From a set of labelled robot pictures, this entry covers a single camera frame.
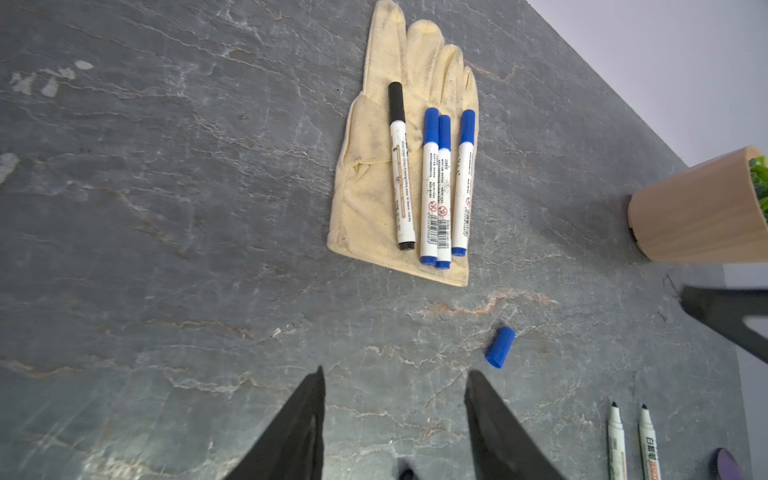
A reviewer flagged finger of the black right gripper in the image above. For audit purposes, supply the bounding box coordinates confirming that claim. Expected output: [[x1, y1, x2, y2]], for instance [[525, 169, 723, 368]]
[[679, 286, 768, 363]]

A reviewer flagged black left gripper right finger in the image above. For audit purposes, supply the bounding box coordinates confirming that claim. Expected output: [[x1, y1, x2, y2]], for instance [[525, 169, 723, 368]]
[[464, 370, 562, 479]]

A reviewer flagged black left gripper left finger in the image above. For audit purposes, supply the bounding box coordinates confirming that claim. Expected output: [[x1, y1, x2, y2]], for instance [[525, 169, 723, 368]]
[[226, 368, 326, 479]]

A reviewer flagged white whiteboard marker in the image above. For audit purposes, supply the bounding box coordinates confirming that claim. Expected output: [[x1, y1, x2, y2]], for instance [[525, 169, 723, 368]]
[[436, 115, 451, 270], [607, 401, 627, 480], [420, 107, 439, 266], [638, 404, 662, 480], [388, 82, 416, 251], [452, 110, 476, 257]]

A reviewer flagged blue pen cap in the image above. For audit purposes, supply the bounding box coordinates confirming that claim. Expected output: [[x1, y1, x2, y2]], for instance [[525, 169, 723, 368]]
[[485, 326, 516, 369]]

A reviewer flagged terracotta pot with green plant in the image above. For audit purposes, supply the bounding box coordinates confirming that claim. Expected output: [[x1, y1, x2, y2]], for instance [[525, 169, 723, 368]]
[[627, 146, 767, 264]]

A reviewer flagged purple pink small shovel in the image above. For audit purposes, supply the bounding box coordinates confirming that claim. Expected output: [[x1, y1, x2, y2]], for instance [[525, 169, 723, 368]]
[[709, 447, 745, 480]]

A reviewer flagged cream work glove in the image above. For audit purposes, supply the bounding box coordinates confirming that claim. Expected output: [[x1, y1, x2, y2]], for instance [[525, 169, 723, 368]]
[[327, 1, 479, 287]]

